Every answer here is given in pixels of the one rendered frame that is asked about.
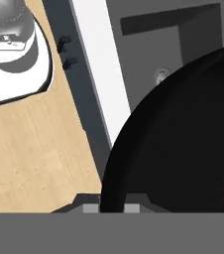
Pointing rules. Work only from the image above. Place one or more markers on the dark grey cupboard front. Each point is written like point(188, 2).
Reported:
point(84, 99)

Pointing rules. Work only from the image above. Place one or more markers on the black bowl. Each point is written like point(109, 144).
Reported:
point(176, 139)

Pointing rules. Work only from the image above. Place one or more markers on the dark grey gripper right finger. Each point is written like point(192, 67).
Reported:
point(135, 202)

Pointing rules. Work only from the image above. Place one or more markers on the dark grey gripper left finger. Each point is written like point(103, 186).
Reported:
point(87, 202)

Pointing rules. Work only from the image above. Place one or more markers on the white and black rounded object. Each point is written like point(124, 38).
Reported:
point(15, 63)

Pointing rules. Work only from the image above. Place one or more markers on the grey sink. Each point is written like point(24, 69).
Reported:
point(140, 63)

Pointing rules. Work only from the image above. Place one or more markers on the silver sink drain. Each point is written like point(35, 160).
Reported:
point(162, 74)

